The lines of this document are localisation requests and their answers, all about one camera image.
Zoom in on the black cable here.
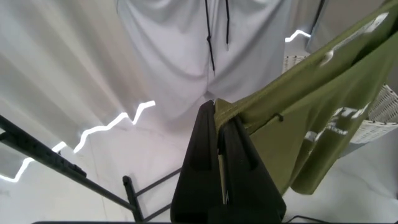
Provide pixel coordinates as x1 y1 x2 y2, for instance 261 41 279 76
284 214 332 223

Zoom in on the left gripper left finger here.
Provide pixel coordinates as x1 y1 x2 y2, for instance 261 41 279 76
170 100 225 223

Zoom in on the green garment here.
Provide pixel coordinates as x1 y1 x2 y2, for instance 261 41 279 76
213 0 398 195

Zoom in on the white laundry basket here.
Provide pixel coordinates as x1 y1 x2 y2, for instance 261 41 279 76
281 54 398 146

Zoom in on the white curtain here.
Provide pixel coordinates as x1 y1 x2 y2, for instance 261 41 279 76
0 0 313 184

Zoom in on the black clothes rack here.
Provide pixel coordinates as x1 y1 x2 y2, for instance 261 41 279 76
0 114 183 222

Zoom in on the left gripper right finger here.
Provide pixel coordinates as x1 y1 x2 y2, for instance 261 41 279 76
218 114 287 223

